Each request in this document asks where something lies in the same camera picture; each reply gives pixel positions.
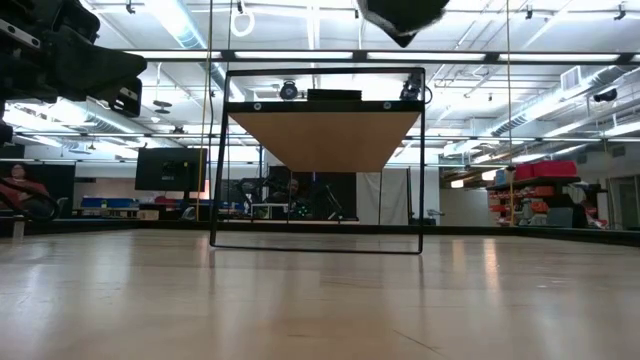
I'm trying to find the white air vent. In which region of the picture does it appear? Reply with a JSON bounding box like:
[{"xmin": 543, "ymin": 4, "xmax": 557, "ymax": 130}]
[{"xmin": 559, "ymin": 66, "xmax": 582, "ymax": 92}]

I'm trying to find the black round overhead camera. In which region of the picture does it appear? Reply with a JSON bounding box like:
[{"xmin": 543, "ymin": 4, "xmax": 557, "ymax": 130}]
[{"xmin": 278, "ymin": 79, "xmax": 300, "ymax": 102}]

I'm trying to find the black overhead rig frame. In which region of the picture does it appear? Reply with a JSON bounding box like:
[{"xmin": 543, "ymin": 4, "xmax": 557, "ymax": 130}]
[{"xmin": 122, "ymin": 48, "xmax": 640, "ymax": 65}]

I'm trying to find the yellow hanging cable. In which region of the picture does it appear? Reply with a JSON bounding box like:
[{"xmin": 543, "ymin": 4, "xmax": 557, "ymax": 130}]
[{"xmin": 194, "ymin": 0, "xmax": 215, "ymax": 222}]

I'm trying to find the blue storage bin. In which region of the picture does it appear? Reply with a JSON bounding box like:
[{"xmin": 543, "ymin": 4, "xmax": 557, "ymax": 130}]
[{"xmin": 79, "ymin": 196, "xmax": 140, "ymax": 210}]

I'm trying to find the black leaf-shaped plate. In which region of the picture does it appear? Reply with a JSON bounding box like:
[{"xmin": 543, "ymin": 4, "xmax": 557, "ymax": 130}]
[{"xmin": 356, "ymin": 0, "xmax": 451, "ymax": 49}]

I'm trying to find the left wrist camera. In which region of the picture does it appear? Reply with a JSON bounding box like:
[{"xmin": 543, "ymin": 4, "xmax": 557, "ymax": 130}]
[{"xmin": 108, "ymin": 76, "xmax": 144, "ymax": 120}]

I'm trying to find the wooden riser shelf black frame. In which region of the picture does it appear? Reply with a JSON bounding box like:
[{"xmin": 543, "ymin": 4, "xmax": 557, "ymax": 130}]
[{"xmin": 209, "ymin": 66, "xmax": 427, "ymax": 256}]

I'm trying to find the black overhead camera with cable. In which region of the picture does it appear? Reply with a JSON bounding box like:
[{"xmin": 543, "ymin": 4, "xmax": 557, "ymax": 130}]
[{"xmin": 398, "ymin": 72, "xmax": 434, "ymax": 105}]

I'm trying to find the white partition screen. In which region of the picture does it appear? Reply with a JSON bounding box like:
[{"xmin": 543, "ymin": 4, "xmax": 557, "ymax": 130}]
[{"xmin": 356, "ymin": 168, "xmax": 412, "ymax": 226}]

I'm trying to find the thin hanging cable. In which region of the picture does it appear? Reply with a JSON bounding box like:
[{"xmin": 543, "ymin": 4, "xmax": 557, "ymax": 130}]
[{"xmin": 225, "ymin": 0, "xmax": 234, "ymax": 222}]

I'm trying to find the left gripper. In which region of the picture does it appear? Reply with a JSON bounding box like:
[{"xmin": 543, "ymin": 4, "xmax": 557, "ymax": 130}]
[{"xmin": 0, "ymin": 27, "xmax": 149, "ymax": 104}]

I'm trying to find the silver air duct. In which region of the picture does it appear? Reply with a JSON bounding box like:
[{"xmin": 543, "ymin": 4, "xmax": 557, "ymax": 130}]
[
  {"xmin": 12, "ymin": 99, "xmax": 137, "ymax": 134},
  {"xmin": 144, "ymin": 0, "xmax": 247, "ymax": 106},
  {"xmin": 489, "ymin": 64, "xmax": 640, "ymax": 139}
]

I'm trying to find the white small table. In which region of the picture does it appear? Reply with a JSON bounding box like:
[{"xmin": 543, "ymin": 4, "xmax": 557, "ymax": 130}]
[{"xmin": 249, "ymin": 201, "xmax": 292, "ymax": 222}]

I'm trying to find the white hanging ring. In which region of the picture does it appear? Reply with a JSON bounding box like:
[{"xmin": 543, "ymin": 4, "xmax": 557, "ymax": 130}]
[{"xmin": 229, "ymin": 8, "xmax": 256, "ymax": 39}]

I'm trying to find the black partition panel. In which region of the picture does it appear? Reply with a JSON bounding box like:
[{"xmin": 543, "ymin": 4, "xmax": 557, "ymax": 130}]
[{"xmin": 267, "ymin": 165, "xmax": 358, "ymax": 222}]

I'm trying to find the red bin storage rack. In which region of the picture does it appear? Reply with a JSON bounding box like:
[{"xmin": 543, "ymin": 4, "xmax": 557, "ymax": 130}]
[{"xmin": 485, "ymin": 159, "xmax": 610, "ymax": 230}]

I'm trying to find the person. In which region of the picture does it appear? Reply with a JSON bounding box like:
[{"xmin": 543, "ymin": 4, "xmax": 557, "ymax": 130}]
[
  {"xmin": 279, "ymin": 177, "xmax": 314, "ymax": 221},
  {"xmin": 0, "ymin": 162, "xmax": 52, "ymax": 217}
]

